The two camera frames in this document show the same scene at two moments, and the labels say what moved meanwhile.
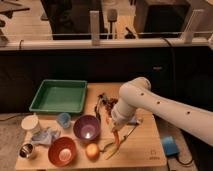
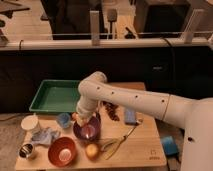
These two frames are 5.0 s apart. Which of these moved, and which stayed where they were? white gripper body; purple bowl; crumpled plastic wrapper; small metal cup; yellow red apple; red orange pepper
Moved: white gripper body; red orange pepper
Stayed: yellow red apple; crumpled plastic wrapper; purple bowl; small metal cup
